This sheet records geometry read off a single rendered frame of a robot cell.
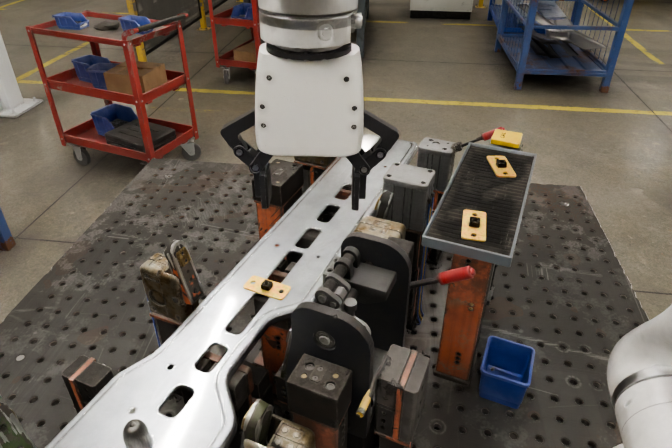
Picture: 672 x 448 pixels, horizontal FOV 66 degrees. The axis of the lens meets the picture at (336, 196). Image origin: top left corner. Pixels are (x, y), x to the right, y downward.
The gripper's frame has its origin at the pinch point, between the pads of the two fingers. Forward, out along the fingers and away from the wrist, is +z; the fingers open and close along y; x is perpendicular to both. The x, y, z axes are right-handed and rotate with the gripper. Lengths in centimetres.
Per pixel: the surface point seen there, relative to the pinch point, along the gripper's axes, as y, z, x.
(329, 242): -1, 36, -42
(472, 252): -23.5, 20.4, -18.4
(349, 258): -4.6, 18.6, -14.0
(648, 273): -154, 131, -154
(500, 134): -38, 19, -60
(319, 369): -0.8, 25.3, 0.4
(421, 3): -107, 98, -666
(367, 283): -7.2, 21.0, -11.4
